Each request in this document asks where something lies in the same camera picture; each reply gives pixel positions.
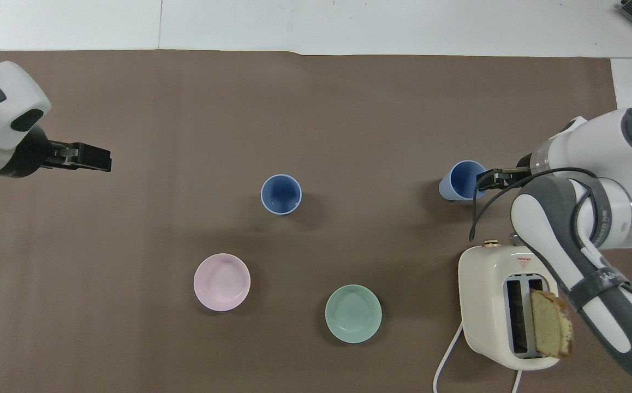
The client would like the cream white toaster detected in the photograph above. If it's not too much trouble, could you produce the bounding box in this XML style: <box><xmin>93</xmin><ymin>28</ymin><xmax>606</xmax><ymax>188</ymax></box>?
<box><xmin>457</xmin><ymin>239</ymin><xmax>563</xmax><ymax>372</ymax></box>

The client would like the white power cord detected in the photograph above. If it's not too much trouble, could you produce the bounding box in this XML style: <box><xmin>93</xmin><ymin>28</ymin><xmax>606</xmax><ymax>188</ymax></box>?
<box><xmin>433</xmin><ymin>321</ymin><xmax>524</xmax><ymax>393</ymax></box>

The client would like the black cable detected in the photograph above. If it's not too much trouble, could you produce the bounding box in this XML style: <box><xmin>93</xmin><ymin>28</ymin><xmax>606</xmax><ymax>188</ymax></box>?
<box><xmin>468</xmin><ymin>166</ymin><xmax>615</xmax><ymax>243</ymax></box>

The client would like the blue cup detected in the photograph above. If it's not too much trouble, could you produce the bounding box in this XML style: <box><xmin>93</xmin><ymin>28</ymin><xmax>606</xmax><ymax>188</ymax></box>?
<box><xmin>438</xmin><ymin>160</ymin><xmax>487</xmax><ymax>202</ymax></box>
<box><xmin>260</xmin><ymin>174</ymin><xmax>302</xmax><ymax>216</ymax></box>

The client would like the green plate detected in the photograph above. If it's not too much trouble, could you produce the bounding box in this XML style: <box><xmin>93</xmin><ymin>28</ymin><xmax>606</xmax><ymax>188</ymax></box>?
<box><xmin>325</xmin><ymin>284</ymin><xmax>383</xmax><ymax>344</ymax></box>

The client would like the bread slice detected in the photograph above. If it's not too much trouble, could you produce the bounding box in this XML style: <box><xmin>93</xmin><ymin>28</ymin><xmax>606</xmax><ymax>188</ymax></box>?
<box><xmin>529</xmin><ymin>289</ymin><xmax>575</xmax><ymax>360</ymax></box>

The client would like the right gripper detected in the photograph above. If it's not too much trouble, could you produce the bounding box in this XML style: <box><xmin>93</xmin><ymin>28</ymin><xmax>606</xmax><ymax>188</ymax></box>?
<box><xmin>504</xmin><ymin>154</ymin><xmax>536</xmax><ymax>182</ymax></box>

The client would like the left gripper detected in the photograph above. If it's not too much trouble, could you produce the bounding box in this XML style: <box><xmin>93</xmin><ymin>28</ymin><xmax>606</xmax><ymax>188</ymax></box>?
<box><xmin>0</xmin><ymin>126</ymin><xmax>73</xmax><ymax>178</ymax></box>

